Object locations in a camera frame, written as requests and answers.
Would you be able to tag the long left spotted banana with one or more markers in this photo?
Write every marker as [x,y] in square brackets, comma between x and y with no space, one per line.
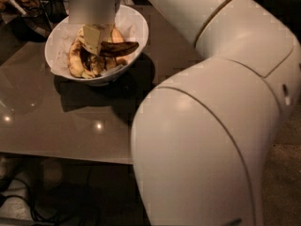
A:
[75,63]

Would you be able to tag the orange-yellow right banana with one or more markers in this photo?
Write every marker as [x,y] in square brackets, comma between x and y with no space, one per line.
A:
[116,37]

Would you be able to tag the dark tray with clutter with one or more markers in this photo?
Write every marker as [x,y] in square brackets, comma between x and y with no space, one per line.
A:
[32,22]

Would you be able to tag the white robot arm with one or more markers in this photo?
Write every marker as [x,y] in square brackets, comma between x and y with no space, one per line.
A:
[200,138]

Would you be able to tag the black mesh pen cup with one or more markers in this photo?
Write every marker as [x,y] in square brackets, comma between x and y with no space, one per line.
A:
[55,10]

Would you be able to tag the dark spotted top banana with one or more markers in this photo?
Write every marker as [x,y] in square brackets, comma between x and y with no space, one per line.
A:
[119,49]

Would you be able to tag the white bowl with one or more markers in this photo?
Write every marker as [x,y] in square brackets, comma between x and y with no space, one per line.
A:
[134,25]

